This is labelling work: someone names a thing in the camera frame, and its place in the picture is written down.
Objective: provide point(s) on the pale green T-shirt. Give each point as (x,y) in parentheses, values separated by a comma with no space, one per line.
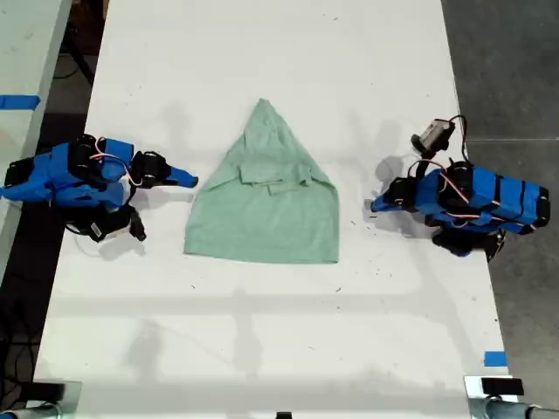
(266,214)

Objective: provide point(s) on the short blue tape piece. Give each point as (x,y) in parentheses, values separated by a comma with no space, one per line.
(495,359)

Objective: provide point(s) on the black camera box with label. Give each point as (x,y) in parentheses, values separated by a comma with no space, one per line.
(105,227)

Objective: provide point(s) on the long blue tape strip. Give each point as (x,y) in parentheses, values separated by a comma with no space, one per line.
(19,101)

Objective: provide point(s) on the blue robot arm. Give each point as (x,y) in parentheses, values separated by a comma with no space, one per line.
(57,174)
(489,201)

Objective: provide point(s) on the grey and black camera box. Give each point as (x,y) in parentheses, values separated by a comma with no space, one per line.
(433,134)

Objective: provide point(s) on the grey metal pipe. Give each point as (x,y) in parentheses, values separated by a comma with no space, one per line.
(26,412)
(511,409)

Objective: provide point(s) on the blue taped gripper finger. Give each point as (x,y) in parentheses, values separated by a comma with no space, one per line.
(379,208)
(183,173)
(179,182)
(381,200)

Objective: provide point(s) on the white side table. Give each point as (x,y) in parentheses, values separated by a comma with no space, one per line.
(22,52)

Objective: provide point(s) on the white mounting plate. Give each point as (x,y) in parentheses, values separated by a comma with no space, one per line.
(472,386)

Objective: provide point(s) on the small black box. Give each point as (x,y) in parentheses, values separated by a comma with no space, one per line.
(49,391)
(502,386)

